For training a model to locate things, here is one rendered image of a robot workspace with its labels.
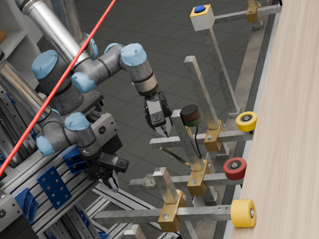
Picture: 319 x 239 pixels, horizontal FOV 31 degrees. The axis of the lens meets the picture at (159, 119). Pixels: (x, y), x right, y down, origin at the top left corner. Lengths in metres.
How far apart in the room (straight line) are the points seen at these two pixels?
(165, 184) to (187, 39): 3.15
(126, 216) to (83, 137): 0.34
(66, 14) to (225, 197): 0.89
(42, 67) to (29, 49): 2.78
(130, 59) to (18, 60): 3.39
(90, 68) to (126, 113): 2.31
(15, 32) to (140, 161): 1.81
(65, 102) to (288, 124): 0.87
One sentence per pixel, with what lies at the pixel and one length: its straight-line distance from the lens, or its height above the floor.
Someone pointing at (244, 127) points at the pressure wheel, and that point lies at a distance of 2.13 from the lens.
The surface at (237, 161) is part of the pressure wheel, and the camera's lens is 1.98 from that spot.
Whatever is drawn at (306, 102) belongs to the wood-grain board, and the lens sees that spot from 2.15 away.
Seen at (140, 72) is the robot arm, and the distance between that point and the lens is 1.87.
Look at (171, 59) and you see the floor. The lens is 4.62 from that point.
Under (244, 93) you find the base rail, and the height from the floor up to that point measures 0.70.
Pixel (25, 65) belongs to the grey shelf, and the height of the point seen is 0.18.
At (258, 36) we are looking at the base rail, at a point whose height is 0.70.
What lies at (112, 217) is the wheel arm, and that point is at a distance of 1.90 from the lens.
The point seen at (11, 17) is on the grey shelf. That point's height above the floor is 0.63.
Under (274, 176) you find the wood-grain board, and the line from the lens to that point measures 1.89.
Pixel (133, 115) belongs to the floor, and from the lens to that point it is 4.14.
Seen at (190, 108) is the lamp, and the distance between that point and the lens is 1.90.
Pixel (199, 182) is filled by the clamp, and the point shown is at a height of 0.87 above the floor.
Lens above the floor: 2.16
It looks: 33 degrees down
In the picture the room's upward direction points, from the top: 24 degrees counter-clockwise
